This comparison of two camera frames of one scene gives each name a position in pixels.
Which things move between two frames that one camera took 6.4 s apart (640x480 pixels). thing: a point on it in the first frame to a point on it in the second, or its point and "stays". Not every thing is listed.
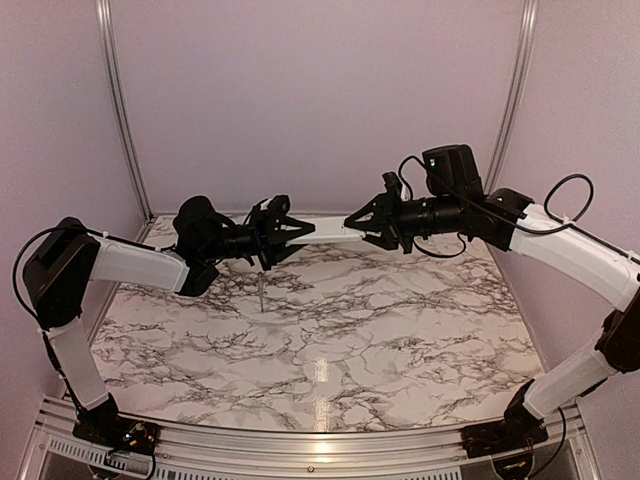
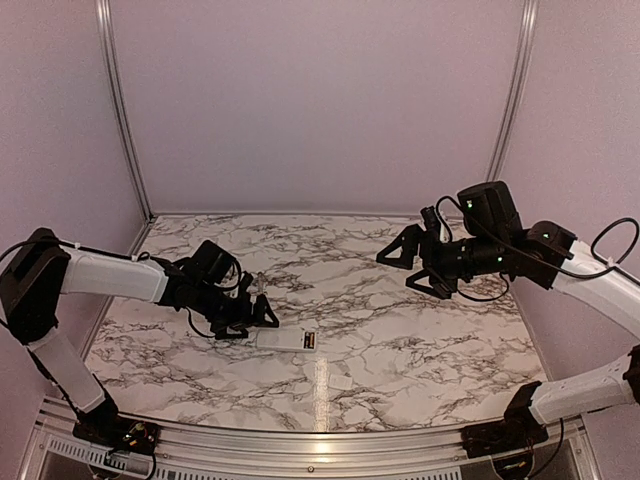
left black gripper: (269, 242) to (242, 315)
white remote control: (327, 228) to (284, 340)
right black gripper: (385, 219) to (431, 267)
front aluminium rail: (188, 450) stays
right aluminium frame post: (529, 11) stays
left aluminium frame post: (110, 47) stays
